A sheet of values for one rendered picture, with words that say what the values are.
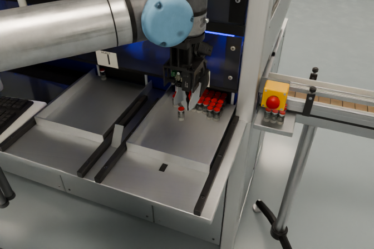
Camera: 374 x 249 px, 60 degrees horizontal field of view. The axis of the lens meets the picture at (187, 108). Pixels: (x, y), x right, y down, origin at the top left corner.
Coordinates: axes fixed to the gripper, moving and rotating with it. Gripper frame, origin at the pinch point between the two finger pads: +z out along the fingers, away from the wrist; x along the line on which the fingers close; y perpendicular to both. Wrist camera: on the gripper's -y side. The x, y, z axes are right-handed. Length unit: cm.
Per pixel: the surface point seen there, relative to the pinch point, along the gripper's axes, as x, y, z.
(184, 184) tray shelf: 1.7, 7.0, 21.5
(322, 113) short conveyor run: 34, -36, 18
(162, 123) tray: -14.6, -14.2, 21.2
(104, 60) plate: -41.5, -24.1, 8.3
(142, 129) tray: -18.9, -7.8, 20.4
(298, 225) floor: 43, -58, 108
